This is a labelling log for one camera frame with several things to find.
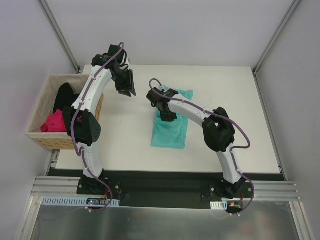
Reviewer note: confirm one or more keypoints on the white cable duct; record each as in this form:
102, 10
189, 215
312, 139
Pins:
70, 201
225, 204

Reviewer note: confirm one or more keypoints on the teal t shirt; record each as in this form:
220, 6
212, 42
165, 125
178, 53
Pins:
170, 135

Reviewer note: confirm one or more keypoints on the pink t shirt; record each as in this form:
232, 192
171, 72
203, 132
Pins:
54, 123

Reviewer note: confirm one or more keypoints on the left rear aluminium post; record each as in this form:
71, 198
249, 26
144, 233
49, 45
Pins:
59, 34

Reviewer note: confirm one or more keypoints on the black t shirt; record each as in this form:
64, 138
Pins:
65, 97

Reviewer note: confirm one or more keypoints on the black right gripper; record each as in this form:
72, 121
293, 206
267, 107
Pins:
167, 115

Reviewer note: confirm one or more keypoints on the left white cable duct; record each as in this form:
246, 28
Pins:
70, 201

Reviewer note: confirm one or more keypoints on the right rear aluminium post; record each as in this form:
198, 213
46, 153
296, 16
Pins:
293, 7

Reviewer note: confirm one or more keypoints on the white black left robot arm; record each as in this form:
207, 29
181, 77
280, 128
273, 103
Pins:
92, 180

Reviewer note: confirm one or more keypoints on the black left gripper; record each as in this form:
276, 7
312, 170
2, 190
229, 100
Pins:
128, 81

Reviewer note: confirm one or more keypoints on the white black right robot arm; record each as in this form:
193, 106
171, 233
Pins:
218, 132

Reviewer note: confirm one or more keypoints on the right white cable duct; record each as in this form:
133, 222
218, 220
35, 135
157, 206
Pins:
225, 204

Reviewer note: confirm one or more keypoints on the aluminium post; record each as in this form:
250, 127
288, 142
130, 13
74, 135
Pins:
293, 7
59, 34

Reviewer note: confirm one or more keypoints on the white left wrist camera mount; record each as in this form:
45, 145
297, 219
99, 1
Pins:
128, 60

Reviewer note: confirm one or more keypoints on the aluminium front frame rail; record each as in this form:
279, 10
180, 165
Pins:
267, 187

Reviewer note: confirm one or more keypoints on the wicker laundry basket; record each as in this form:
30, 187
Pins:
47, 117

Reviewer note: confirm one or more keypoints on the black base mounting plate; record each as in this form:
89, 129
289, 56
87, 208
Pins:
180, 190

